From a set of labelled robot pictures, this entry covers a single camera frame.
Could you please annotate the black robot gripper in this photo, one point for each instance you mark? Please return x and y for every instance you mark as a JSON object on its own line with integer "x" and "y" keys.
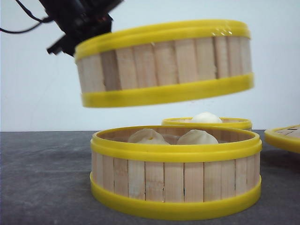
{"x": 79, "y": 20}

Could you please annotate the bamboo steamer basket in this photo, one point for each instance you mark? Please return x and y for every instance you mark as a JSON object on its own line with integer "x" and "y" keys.
{"x": 165, "y": 63}
{"x": 238, "y": 123}
{"x": 176, "y": 182}

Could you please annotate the yellow rimmed steamer lid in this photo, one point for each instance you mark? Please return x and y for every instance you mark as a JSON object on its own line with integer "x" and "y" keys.
{"x": 286, "y": 138}

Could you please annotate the left bun in front basket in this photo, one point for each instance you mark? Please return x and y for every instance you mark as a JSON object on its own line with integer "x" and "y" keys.
{"x": 147, "y": 136}

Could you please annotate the bun in basket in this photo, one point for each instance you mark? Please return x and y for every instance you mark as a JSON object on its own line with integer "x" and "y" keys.
{"x": 206, "y": 117}
{"x": 147, "y": 136}
{"x": 195, "y": 136}

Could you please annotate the bun in rear basket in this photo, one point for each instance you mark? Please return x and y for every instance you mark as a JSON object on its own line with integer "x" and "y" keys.
{"x": 206, "y": 117}

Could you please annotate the right bun in front basket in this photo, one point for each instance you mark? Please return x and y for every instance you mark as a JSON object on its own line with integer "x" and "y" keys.
{"x": 195, "y": 136}

